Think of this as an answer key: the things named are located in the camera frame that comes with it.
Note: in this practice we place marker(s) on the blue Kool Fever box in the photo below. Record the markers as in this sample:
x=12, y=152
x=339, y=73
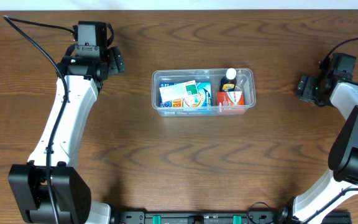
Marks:
x=203, y=99

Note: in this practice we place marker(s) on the white green Panadol box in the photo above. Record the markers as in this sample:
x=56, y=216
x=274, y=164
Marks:
x=177, y=91

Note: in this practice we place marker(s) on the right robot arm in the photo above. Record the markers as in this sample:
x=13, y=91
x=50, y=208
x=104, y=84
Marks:
x=340, y=181

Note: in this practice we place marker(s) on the red Panadol ActiFast box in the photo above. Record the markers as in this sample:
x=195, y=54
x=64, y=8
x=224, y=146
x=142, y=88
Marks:
x=229, y=98

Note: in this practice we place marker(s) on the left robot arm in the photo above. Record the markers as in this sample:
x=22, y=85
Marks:
x=48, y=188

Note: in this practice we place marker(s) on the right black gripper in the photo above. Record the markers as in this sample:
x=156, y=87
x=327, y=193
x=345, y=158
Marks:
x=305, y=88

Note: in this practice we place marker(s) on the dark bottle white cap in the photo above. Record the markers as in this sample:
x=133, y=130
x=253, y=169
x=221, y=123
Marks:
x=228, y=82

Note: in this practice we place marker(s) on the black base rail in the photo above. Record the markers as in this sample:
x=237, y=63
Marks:
x=263, y=217

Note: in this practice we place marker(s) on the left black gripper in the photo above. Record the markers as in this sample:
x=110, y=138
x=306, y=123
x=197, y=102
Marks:
x=117, y=61

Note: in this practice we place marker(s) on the clear plastic container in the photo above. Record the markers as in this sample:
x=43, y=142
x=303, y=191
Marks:
x=245, y=84

